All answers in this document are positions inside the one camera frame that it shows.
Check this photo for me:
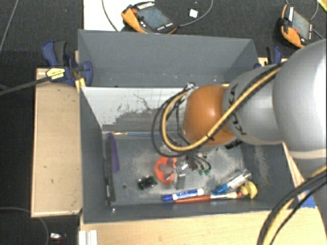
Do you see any orange plastic ring toy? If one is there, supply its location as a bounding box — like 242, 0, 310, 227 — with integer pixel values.
154, 156, 178, 185

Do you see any blue and silver tool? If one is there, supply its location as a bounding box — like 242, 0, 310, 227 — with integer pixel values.
213, 170, 252, 195

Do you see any green and black toy car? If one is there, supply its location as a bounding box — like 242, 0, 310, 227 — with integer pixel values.
137, 175, 158, 190

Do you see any blue and white marker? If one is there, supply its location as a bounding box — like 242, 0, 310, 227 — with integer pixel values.
161, 188, 205, 203

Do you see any thin blue rod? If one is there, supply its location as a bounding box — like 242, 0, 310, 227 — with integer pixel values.
112, 132, 164, 139

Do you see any grey metal bin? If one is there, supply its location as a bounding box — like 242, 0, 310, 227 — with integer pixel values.
77, 29, 295, 225

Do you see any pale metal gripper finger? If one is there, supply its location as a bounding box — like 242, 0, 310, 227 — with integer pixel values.
165, 161, 189, 181
175, 171, 186, 190

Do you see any pale wood flat board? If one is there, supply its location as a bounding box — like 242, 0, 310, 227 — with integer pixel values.
30, 67, 84, 218

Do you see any black cylinder on white bracket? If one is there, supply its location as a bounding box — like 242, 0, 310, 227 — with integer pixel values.
224, 139, 244, 151

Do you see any yellow toy duck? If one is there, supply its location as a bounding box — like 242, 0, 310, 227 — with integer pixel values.
240, 180, 259, 200

